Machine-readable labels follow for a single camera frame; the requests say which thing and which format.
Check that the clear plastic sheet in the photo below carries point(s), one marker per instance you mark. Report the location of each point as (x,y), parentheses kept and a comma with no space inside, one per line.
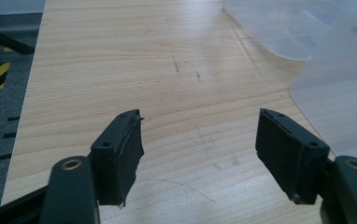
(341,102)

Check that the translucent plastic container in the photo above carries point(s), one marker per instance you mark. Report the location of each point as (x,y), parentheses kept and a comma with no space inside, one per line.
(292,28)

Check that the black metal stand leg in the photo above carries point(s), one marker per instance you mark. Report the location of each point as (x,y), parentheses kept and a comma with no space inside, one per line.
(2,39)

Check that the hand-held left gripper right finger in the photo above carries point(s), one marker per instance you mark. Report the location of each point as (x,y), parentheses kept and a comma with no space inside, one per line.
(287,152)

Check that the black tape strip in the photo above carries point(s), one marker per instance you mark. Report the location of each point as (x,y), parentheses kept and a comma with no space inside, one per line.
(4,156)
(9,135)
(13,118)

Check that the yellow black hazard tape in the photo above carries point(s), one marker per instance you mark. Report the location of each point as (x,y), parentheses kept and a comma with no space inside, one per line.
(1,74)

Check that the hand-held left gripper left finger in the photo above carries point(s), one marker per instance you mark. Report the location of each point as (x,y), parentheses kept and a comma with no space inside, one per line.
(117,161)

